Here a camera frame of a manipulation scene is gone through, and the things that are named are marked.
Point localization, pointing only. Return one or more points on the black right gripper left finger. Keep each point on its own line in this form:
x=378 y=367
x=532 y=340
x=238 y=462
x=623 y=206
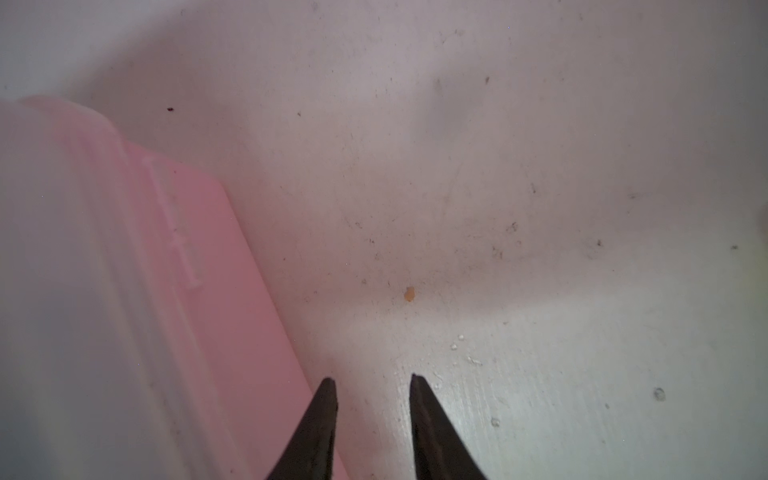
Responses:
x=309 y=454

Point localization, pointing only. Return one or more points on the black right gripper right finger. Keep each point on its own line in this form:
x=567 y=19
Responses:
x=439 y=453

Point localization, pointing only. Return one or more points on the pink plastic tool box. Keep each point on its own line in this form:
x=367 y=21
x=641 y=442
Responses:
x=138 y=338

